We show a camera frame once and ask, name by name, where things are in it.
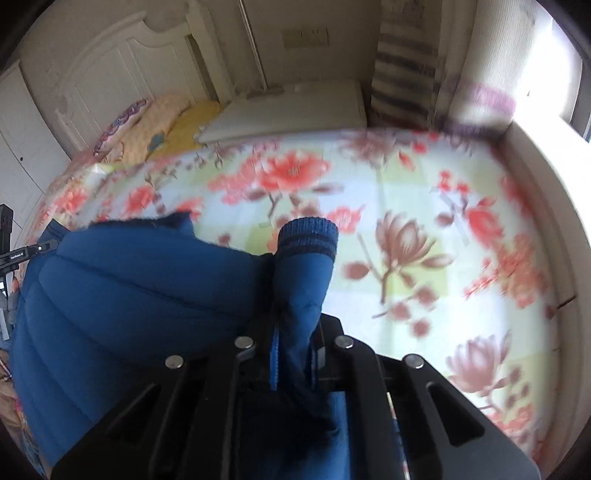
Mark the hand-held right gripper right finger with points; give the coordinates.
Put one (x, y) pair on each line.
(355, 369)

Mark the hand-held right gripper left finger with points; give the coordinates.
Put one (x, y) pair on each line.
(274, 369)

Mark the blue quilted jacket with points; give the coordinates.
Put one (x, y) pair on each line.
(138, 300)

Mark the white wardrobe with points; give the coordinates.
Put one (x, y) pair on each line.
(23, 152)

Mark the purple patterned pillow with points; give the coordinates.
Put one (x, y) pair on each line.
(122, 124)

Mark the floral bed sheet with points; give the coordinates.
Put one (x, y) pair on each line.
(415, 194)

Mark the beige pillow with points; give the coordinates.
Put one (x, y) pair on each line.
(157, 120)

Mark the white wooden headboard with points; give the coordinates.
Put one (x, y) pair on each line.
(115, 83)

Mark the white window sill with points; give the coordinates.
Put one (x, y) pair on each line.
(554, 230)

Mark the white bedside table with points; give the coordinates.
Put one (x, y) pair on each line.
(295, 115)

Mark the printed curtain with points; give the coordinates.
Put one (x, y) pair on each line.
(406, 60)

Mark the dark framed window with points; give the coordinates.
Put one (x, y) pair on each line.
(579, 101)

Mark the beige wall socket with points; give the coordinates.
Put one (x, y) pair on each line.
(304, 38)

